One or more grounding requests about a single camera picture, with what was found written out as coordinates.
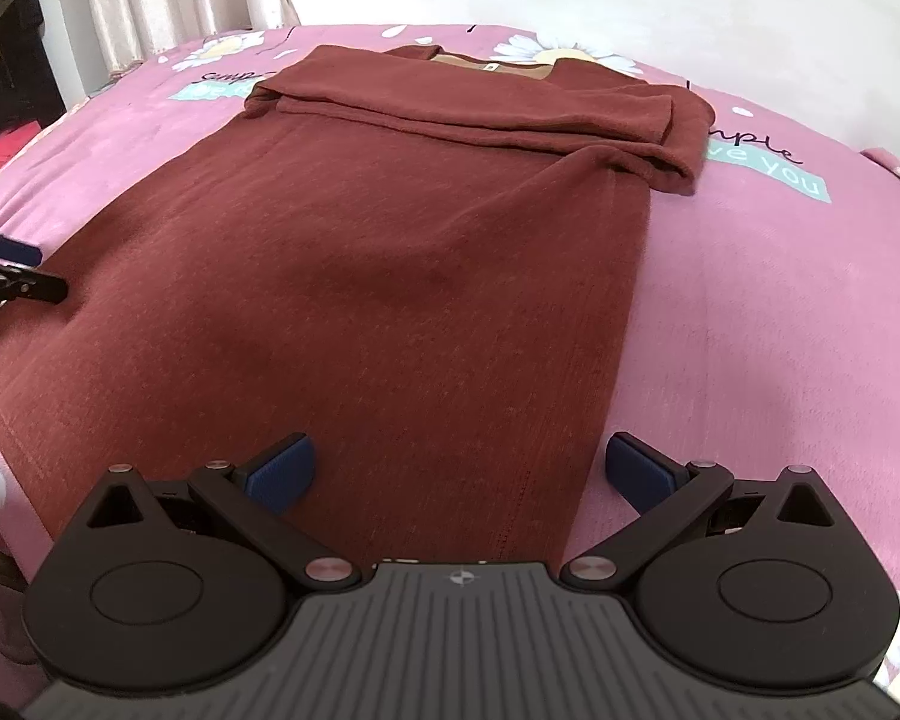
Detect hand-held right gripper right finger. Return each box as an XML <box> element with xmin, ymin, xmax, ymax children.
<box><xmin>559</xmin><ymin>431</ymin><xmax>835</xmax><ymax>590</ymax></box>

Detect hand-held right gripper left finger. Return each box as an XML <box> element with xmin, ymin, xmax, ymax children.
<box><xmin>82</xmin><ymin>432</ymin><xmax>364</xmax><ymax>590</ymax></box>

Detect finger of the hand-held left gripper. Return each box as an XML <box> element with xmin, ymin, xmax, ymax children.
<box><xmin>0</xmin><ymin>223</ymin><xmax>44</xmax><ymax>268</ymax></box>
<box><xmin>0</xmin><ymin>251</ymin><xmax>70</xmax><ymax>310</ymax></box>

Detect rust red knit sweater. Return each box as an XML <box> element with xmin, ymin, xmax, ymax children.
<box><xmin>0</xmin><ymin>45</ymin><xmax>718</xmax><ymax>568</ymax></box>

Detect dark hanging clothes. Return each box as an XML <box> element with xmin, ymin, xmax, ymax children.
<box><xmin>0</xmin><ymin>0</ymin><xmax>67</xmax><ymax>166</ymax></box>

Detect red cloth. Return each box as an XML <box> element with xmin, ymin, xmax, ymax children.
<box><xmin>0</xmin><ymin>127</ymin><xmax>47</xmax><ymax>170</ymax></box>

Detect pink floral bed sheet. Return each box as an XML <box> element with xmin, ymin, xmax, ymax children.
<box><xmin>0</xmin><ymin>21</ymin><xmax>900</xmax><ymax>720</ymax></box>

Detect dark purple cloth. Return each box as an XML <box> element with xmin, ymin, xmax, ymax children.
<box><xmin>0</xmin><ymin>551</ymin><xmax>55</xmax><ymax>700</ymax></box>

